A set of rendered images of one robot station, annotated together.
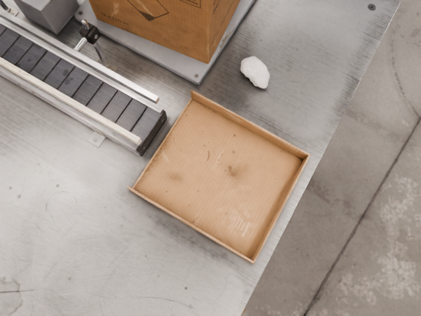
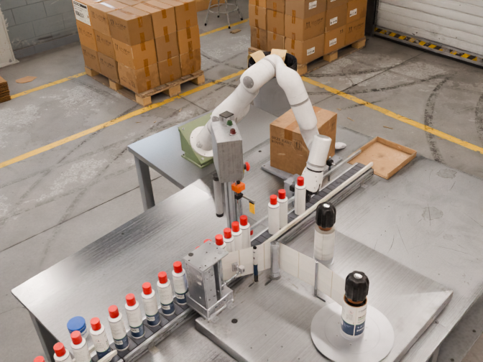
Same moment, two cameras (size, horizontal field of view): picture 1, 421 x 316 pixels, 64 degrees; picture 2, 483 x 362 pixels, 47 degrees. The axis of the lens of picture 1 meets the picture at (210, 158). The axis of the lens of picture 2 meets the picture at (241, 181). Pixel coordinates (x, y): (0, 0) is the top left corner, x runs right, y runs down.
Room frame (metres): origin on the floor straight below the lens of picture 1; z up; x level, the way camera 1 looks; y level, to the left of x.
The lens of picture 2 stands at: (-0.02, 2.69, 2.54)
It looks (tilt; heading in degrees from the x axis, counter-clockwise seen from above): 35 degrees down; 291
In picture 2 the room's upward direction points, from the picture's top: 3 degrees counter-clockwise
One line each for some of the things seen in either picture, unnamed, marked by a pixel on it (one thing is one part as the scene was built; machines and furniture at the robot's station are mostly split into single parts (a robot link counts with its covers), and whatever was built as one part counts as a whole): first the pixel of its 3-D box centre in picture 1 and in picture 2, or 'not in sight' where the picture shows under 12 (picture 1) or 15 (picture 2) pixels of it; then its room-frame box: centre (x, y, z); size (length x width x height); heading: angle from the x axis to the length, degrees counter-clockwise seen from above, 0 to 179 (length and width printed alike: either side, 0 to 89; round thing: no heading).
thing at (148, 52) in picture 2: not in sight; (138, 40); (3.00, -2.34, 0.45); 1.20 x 0.84 x 0.89; 151
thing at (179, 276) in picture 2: not in sight; (180, 282); (0.79, 1.32, 0.98); 0.05 x 0.05 x 0.20
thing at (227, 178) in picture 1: (220, 172); (382, 156); (0.16, -0.02, 0.85); 0.30 x 0.26 x 0.04; 65
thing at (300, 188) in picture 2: not in sight; (300, 195); (0.47, 0.63, 0.98); 0.05 x 0.05 x 0.20
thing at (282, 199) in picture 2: not in sight; (282, 209); (0.53, 0.76, 0.98); 0.05 x 0.05 x 0.20
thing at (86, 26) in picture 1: (91, 52); (333, 170); (0.38, 0.28, 0.91); 0.07 x 0.03 x 0.16; 155
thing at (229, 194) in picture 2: not in sight; (231, 182); (0.73, 0.86, 1.16); 0.04 x 0.04 x 0.67; 65
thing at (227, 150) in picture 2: not in sight; (227, 151); (0.70, 0.94, 1.38); 0.17 x 0.10 x 0.19; 120
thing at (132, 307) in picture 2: not in sight; (134, 315); (0.88, 1.53, 0.98); 0.05 x 0.05 x 0.20
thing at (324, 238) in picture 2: not in sight; (324, 233); (0.29, 0.93, 1.03); 0.09 x 0.09 x 0.30
